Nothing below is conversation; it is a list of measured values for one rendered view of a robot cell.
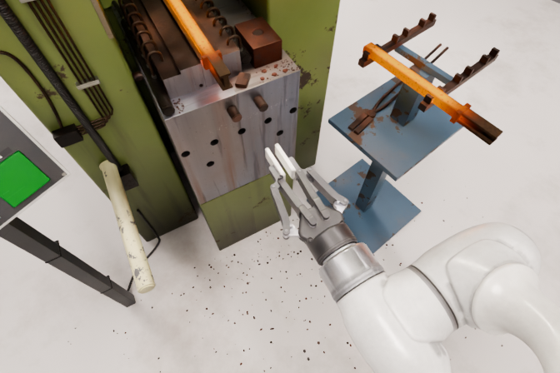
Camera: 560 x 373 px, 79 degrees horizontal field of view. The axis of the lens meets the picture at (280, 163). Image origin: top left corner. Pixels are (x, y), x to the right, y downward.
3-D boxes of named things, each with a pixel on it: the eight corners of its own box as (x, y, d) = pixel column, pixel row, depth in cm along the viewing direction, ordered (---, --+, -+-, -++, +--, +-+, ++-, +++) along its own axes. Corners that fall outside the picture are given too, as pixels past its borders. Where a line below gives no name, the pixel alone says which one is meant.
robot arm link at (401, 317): (332, 309, 56) (399, 267, 58) (392, 411, 49) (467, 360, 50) (330, 301, 47) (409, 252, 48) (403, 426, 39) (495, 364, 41)
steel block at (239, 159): (294, 161, 129) (301, 69, 92) (200, 205, 119) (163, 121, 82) (233, 72, 156) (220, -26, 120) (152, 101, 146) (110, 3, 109)
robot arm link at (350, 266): (377, 280, 57) (357, 250, 60) (392, 264, 50) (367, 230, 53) (332, 308, 55) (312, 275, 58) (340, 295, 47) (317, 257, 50)
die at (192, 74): (242, 73, 91) (239, 47, 84) (170, 99, 86) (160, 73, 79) (188, -3, 112) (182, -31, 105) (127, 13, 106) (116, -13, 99)
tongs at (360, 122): (438, 44, 137) (440, 42, 136) (448, 49, 135) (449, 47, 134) (347, 128, 113) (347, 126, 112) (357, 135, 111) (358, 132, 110)
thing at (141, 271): (160, 287, 91) (153, 281, 87) (140, 296, 90) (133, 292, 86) (119, 166, 113) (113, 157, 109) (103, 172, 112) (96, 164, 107)
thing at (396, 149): (472, 119, 117) (476, 115, 116) (395, 181, 103) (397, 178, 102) (404, 72, 130) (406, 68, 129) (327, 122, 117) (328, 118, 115)
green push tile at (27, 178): (51, 180, 66) (19, 150, 61) (14, 208, 62) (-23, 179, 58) (49, 178, 67) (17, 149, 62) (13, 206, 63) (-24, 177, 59)
